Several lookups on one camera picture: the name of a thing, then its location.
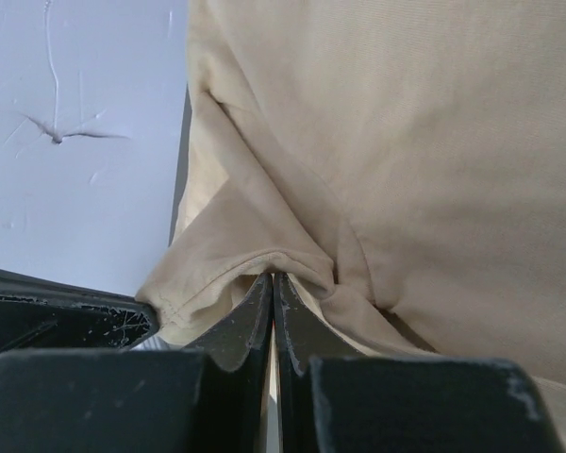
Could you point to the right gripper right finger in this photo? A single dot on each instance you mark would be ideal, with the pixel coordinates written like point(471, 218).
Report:
point(332, 398)

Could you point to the beige t shirt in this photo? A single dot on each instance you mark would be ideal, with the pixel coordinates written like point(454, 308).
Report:
point(403, 161)

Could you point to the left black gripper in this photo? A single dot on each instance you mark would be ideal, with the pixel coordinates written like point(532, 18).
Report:
point(37, 313)

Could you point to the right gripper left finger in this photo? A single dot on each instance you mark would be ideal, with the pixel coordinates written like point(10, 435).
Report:
point(209, 396)

